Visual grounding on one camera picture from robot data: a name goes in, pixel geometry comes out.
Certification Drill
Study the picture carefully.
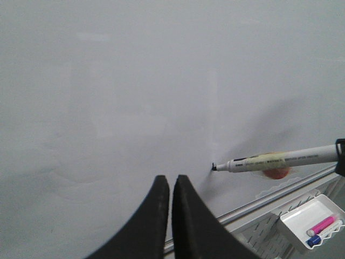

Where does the pink marker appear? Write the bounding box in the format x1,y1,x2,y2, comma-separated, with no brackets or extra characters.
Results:
306,215,337,237

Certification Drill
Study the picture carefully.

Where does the white metal whiteboard stand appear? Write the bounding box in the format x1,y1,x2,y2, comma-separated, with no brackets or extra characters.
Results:
164,172,345,259

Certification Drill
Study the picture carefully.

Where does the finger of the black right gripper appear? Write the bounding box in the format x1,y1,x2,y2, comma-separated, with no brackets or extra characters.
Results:
335,138,345,177

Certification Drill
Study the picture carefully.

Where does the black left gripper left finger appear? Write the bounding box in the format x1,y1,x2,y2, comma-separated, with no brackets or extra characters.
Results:
88,175,169,258

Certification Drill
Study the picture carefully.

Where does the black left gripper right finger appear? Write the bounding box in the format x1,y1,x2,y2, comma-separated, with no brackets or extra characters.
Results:
172,175,258,258

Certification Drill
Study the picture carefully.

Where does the white whiteboard with aluminium frame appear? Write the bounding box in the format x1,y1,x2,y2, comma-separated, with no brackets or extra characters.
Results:
1,1,344,258

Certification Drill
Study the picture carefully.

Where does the white black whiteboard marker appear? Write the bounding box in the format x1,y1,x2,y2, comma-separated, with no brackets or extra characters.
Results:
212,144,337,173

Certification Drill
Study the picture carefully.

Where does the blue capped white marker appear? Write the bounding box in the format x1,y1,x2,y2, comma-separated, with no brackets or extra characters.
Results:
307,219,343,247

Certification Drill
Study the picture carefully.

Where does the white plastic marker tray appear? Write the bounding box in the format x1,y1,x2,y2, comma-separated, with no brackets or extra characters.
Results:
277,194,344,255

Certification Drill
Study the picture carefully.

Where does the red round magnet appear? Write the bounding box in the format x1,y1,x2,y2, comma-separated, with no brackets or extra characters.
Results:
263,167,291,180

